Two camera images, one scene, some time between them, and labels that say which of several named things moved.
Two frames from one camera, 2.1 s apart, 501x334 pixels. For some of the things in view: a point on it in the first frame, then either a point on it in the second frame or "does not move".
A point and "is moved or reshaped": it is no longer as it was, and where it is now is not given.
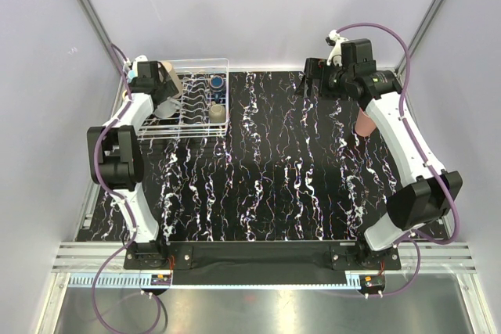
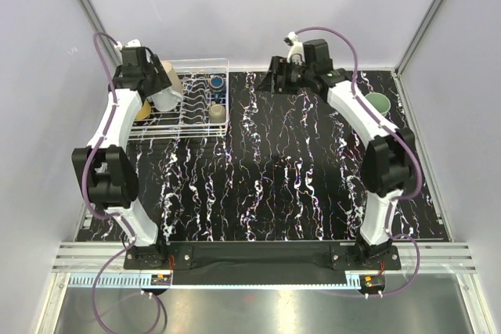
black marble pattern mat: (293, 168) does not move
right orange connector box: (372, 284) does not move
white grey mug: (167, 108) is moved or reshaped
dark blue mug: (216, 84) does not move
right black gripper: (316, 69) to (279, 67)
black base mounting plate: (157, 256) does not move
